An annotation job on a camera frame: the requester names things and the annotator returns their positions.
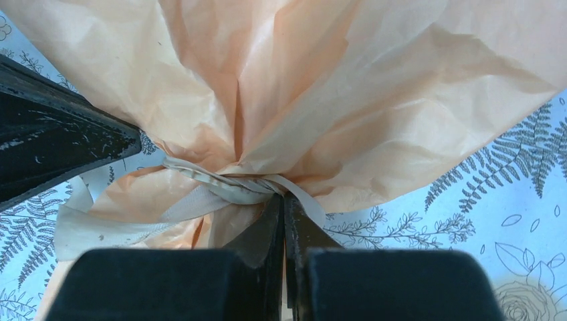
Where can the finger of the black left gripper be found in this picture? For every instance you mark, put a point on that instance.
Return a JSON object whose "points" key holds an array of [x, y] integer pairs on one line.
{"points": [[50, 134]]}

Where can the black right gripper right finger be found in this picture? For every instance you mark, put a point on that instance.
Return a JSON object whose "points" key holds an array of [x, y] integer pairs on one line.
{"points": [[326, 281]]}

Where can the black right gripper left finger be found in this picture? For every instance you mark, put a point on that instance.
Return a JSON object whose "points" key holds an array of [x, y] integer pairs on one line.
{"points": [[240, 281]]}

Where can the cream printed ribbon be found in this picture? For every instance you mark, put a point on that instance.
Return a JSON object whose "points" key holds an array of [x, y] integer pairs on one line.
{"points": [[146, 203]]}

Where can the orange paper bouquet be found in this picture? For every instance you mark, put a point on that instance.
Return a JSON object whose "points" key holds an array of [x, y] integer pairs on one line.
{"points": [[356, 102]]}

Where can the floral patterned table mat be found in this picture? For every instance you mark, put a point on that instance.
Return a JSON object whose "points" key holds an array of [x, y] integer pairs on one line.
{"points": [[506, 205]]}

